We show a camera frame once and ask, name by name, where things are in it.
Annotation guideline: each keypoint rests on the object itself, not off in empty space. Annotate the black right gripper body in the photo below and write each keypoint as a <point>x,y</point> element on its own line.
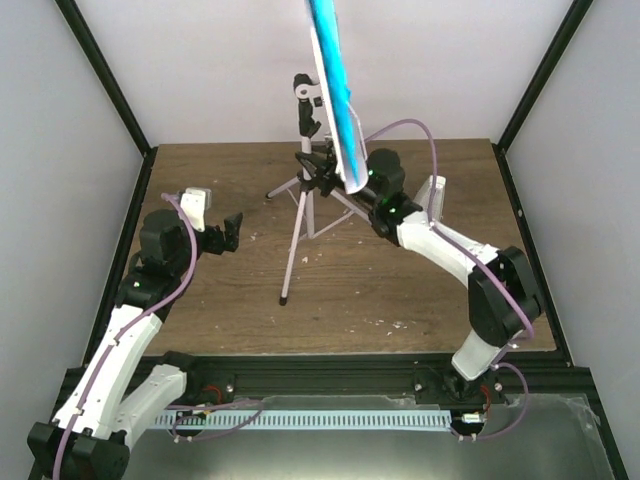
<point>325,185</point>

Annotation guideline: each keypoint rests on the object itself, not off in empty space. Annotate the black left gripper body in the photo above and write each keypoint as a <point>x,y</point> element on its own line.
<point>217,245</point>

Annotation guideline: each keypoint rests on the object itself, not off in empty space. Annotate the white metronome body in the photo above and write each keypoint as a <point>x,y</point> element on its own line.
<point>431,195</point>

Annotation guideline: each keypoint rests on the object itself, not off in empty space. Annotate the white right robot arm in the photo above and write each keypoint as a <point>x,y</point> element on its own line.
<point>503,295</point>

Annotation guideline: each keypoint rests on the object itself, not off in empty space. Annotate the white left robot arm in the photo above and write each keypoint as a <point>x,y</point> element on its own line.
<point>93,433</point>

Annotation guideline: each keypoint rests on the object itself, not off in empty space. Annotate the white perforated stand tray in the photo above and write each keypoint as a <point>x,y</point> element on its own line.
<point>330,100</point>

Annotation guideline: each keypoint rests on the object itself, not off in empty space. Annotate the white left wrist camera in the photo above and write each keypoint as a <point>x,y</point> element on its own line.
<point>195,202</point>

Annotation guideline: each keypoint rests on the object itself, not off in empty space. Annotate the black left table rail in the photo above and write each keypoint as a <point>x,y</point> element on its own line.
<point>120,259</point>

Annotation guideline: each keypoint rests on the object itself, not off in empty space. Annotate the light blue slotted cable duct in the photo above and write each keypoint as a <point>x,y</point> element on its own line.
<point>402,420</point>

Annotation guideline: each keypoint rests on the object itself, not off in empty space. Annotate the black left corner post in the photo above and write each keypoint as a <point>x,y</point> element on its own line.
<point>93,53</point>

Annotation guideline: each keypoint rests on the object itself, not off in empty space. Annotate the black corner post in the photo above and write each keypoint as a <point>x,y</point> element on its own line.
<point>93,53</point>
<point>562,38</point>

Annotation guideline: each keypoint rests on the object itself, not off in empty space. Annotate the black front mounting rail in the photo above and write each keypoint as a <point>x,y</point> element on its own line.
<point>428,378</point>

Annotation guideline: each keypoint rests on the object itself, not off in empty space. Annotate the black right corner post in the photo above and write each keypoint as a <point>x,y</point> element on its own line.
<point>562,38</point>

